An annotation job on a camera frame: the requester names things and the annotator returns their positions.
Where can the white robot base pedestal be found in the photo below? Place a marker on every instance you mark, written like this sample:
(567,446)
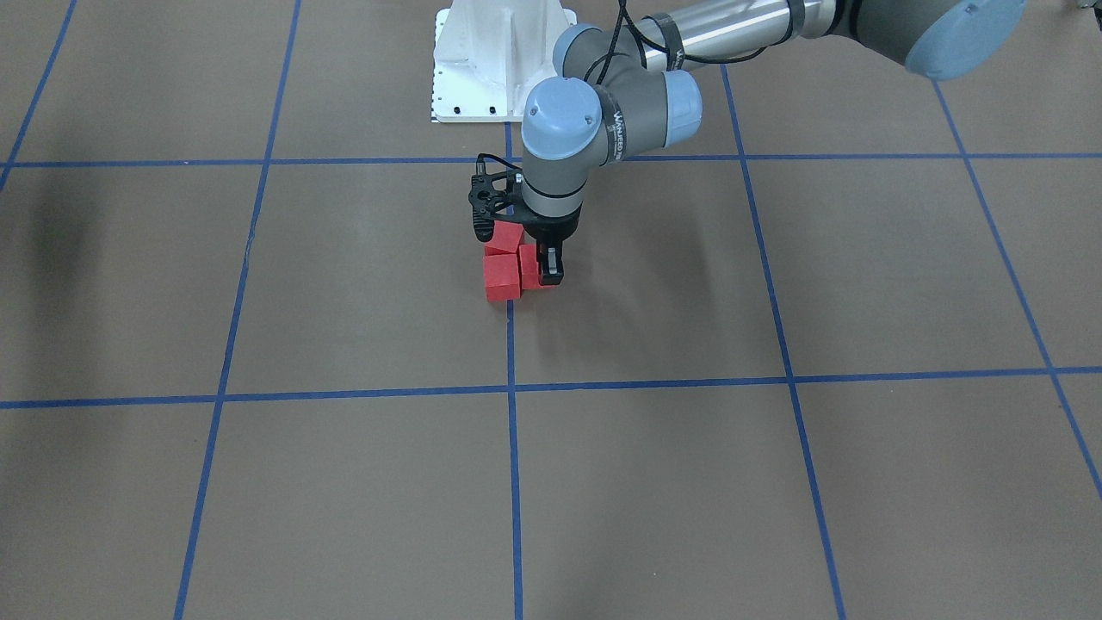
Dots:
(490,54)

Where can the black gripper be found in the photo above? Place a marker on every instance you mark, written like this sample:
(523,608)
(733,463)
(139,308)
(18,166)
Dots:
(552,230)

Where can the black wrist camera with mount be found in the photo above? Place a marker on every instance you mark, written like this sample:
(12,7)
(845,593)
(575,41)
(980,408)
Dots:
(491,196)

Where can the red block placed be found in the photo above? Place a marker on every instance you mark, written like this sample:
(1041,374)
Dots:
(530,269)
(501,277)
(507,237)

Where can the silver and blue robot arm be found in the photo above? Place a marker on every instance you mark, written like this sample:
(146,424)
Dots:
(629,90)

